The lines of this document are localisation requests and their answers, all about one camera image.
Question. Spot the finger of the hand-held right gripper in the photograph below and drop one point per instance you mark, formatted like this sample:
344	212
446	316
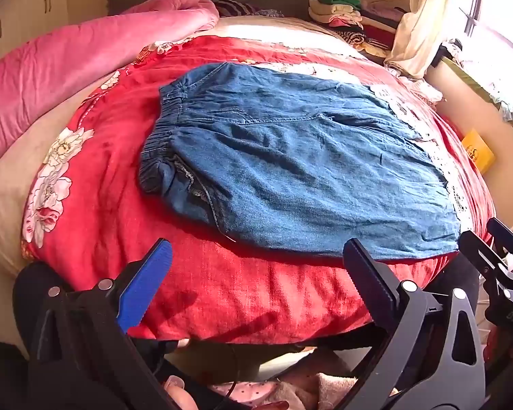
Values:
481	252
506	235

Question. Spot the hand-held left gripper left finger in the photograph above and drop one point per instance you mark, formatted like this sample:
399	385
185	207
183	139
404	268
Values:
147	286

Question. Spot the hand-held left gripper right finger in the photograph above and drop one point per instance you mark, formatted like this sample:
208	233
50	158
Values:
370	279

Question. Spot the blue denim pants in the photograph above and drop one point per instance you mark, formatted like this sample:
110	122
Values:
299	158

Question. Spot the person's left hand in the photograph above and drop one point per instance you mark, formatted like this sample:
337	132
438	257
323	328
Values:
177	388

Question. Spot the yellow box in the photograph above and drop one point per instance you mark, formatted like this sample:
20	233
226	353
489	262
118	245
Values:
479	150

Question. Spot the red floral blanket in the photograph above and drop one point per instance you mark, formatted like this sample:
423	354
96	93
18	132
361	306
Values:
111	179

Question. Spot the pink fuzzy clothing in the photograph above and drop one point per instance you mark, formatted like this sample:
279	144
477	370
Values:
299	388

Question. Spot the window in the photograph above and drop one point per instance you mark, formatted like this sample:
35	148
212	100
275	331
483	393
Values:
502	21

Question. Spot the white curtain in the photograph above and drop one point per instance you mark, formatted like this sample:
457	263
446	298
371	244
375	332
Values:
427	21

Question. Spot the pink quilt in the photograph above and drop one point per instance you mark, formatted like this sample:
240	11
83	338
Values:
68	64

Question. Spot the stack of folded clothes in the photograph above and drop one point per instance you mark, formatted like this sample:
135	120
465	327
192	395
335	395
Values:
350	21

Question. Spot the dark striped cloth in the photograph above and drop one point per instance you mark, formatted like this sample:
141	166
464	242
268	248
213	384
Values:
235	7

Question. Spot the cream wardrobe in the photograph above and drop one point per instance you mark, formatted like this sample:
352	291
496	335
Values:
21	13

